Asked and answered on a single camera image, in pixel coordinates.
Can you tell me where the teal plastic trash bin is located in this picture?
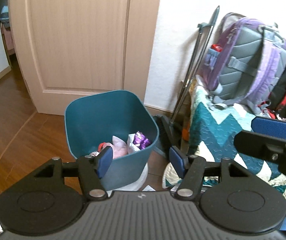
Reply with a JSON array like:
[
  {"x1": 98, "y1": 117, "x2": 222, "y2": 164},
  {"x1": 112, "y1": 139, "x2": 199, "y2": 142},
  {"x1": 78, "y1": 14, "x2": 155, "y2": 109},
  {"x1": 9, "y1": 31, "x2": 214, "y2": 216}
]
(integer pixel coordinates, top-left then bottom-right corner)
[{"x1": 64, "y1": 90, "x2": 159, "y2": 191}]

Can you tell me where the red plastic bag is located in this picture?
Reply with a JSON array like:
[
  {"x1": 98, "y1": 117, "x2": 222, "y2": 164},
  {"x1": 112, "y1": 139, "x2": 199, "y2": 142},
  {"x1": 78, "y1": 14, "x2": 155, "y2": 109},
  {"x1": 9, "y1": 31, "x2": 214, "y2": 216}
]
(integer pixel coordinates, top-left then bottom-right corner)
[{"x1": 98, "y1": 142, "x2": 111, "y2": 152}]

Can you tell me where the white round stool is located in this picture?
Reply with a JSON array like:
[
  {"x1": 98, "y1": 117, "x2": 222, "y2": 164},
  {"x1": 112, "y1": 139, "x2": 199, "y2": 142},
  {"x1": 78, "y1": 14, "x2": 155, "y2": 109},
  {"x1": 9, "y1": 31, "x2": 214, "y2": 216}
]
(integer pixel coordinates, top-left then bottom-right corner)
[{"x1": 106, "y1": 163, "x2": 150, "y2": 197}]

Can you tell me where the teal white quilt blanket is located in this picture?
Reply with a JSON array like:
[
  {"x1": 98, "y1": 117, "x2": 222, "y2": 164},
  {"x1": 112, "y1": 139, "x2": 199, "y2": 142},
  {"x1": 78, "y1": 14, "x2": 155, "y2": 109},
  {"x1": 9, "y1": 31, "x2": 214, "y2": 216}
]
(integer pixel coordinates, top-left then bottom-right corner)
[{"x1": 161, "y1": 78, "x2": 286, "y2": 201}]

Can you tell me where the purple snack wrapper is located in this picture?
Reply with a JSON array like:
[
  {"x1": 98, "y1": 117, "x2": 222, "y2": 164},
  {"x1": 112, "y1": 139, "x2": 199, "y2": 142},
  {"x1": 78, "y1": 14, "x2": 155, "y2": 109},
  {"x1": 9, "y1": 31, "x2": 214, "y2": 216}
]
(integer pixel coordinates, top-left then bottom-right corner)
[{"x1": 132, "y1": 131, "x2": 151, "y2": 150}]

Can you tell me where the purple grey backpack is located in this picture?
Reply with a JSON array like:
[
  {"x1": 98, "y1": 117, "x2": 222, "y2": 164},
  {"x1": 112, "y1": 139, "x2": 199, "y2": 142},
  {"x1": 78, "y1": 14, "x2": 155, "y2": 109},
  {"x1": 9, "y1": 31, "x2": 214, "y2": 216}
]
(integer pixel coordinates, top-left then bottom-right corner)
[{"x1": 201, "y1": 12, "x2": 286, "y2": 115}]

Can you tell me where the wooden door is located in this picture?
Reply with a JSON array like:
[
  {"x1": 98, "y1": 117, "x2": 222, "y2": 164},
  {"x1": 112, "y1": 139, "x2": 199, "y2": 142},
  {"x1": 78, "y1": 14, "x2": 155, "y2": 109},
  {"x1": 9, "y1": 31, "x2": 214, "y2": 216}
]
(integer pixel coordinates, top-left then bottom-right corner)
[{"x1": 8, "y1": 0, "x2": 160, "y2": 115}]

